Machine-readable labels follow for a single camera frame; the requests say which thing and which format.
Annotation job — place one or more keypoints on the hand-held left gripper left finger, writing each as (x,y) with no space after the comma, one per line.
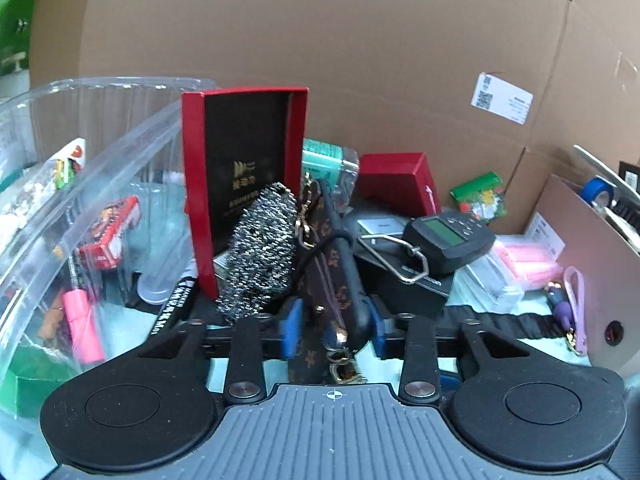
(291,327)

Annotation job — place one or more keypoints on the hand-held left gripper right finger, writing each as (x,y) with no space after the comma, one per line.
(376,330)

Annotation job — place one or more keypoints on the brown patterned pouch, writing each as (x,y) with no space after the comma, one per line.
(332,280)

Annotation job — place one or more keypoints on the green box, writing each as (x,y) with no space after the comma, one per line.
(50,390)

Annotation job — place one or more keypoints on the clear plastic container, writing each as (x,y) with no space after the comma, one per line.
(100,125)

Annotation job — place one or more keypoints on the teal desktop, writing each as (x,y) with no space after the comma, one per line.
(274,372)

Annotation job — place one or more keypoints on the black flat box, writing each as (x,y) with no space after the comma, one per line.
(415,295)

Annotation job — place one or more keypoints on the black silver sequin pouch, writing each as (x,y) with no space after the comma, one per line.
(262,250)

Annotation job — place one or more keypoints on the silver flat device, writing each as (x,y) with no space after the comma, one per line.
(382,226)

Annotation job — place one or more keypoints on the black digital hanging scale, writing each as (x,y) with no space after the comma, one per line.
(450,240)

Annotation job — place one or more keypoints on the black band with white print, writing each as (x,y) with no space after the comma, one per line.
(172,310)

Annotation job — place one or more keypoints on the small clear cup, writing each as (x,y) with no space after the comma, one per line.
(155,287)

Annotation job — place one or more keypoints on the black elastic band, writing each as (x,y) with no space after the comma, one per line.
(520,325)

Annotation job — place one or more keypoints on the small red box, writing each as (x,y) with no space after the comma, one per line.
(395,180)

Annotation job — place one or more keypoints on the clear box of pink packets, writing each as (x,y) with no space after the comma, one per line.
(520,265)

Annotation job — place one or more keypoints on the green snack packet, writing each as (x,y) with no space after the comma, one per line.
(477,196)

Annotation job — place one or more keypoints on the green tin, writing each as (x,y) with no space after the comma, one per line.
(330,162)

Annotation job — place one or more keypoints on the red box with black inside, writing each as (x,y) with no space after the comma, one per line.
(240,160)

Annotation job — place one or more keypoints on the red toy bus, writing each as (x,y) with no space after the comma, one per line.
(107,235)

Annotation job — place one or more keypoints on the pink highlighter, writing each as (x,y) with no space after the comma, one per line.
(82,327)

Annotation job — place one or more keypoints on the small cardboard box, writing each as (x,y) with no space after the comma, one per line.
(585,280)

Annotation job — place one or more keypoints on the blue tape roll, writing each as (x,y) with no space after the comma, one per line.
(597,191)

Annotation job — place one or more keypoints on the white shipping label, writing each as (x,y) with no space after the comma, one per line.
(501,98)

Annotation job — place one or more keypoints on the colourful snack packet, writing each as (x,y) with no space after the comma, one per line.
(67,165)

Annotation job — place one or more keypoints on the grey metal blade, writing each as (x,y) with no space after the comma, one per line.
(605,167)

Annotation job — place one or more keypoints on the large cardboard box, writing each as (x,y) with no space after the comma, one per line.
(350,35)

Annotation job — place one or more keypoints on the green bag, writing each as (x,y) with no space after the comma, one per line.
(15,15)

